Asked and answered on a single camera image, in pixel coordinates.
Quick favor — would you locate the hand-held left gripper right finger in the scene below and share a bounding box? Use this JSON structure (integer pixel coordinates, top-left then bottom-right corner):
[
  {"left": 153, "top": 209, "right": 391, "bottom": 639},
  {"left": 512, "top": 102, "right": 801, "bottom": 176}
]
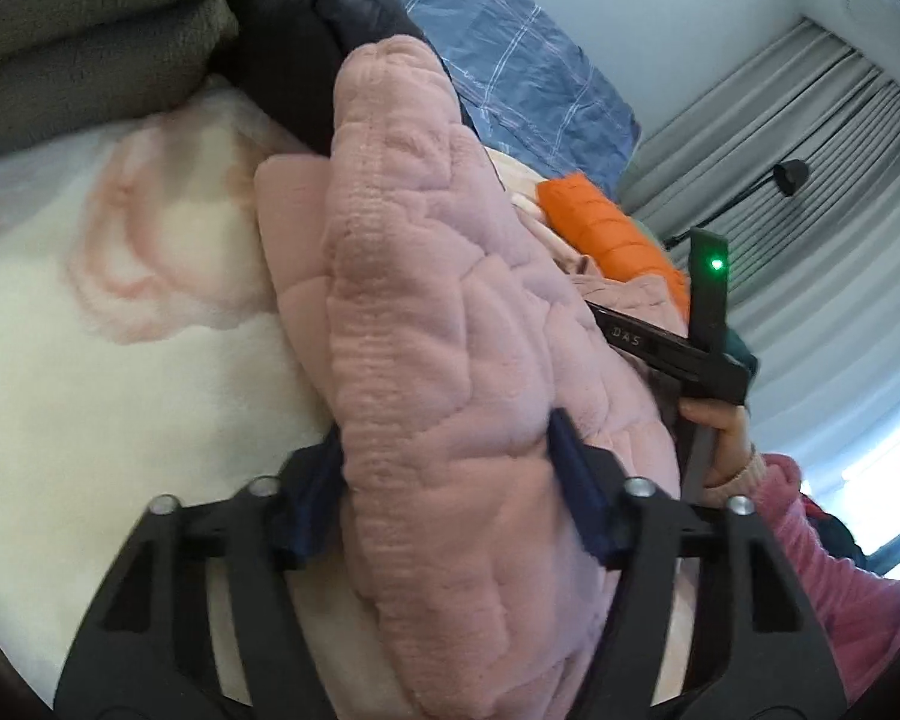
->
[{"left": 547, "top": 409, "right": 846, "bottom": 720}]

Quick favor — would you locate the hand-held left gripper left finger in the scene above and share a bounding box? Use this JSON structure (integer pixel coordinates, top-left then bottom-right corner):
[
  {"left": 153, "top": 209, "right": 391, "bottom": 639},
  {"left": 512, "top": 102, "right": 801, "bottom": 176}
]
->
[{"left": 54, "top": 435, "right": 353, "bottom": 720}]

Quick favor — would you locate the pink quilted jacket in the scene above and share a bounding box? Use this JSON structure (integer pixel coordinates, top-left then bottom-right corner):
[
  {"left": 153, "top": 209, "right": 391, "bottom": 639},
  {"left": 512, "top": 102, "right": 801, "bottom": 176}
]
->
[{"left": 253, "top": 36, "right": 692, "bottom": 720}]

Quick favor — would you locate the person's right forearm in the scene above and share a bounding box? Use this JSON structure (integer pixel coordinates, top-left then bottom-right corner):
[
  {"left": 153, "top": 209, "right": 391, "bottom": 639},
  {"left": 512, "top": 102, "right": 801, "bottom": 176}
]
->
[{"left": 701, "top": 454, "right": 900, "bottom": 700}]

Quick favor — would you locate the person's right hand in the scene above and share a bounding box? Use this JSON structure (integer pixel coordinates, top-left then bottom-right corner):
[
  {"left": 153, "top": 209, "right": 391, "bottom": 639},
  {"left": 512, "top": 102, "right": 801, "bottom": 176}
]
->
[{"left": 679, "top": 397, "right": 760, "bottom": 490}]

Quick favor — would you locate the dark teal garment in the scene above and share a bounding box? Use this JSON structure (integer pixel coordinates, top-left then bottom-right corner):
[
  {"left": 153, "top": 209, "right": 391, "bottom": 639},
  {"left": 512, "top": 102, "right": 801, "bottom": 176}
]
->
[{"left": 724, "top": 326, "right": 760, "bottom": 377}]

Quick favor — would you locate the grey curtain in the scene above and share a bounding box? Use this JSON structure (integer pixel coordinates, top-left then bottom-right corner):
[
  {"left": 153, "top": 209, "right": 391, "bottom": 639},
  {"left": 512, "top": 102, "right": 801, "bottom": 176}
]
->
[{"left": 615, "top": 19, "right": 900, "bottom": 541}]

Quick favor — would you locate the orange garment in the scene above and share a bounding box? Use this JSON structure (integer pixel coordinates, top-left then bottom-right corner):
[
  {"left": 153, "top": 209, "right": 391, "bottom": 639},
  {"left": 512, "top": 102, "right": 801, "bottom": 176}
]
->
[{"left": 536, "top": 174, "right": 689, "bottom": 295}]

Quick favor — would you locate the black floor lamp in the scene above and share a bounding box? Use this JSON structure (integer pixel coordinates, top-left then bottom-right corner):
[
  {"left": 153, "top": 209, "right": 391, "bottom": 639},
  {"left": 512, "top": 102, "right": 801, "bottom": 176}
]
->
[{"left": 664, "top": 159, "right": 811, "bottom": 250}]

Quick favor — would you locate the pink and white fleece blanket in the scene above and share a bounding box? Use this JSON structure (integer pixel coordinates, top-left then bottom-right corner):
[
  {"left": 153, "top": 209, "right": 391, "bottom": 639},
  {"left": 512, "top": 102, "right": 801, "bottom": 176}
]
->
[{"left": 0, "top": 75, "right": 691, "bottom": 720}]

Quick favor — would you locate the blue plaid bed sheet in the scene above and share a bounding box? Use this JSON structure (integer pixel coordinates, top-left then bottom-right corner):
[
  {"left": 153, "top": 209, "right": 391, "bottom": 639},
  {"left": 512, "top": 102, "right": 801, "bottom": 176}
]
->
[{"left": 240, "top": 0, "right": 642, "bottom": 196}]

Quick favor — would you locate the black garment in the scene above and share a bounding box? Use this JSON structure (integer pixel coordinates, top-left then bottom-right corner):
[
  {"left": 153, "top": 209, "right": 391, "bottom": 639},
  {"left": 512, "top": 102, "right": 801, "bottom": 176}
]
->
[{"left": 210, "top": 0, "right": 482, "bottom": 160}]

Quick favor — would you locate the grey fleece cloth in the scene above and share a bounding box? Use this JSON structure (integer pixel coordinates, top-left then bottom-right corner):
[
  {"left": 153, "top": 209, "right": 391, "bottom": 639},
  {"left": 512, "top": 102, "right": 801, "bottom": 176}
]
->
[{"left": 0, "top": 0, "right": 241, "bottom": 167}]

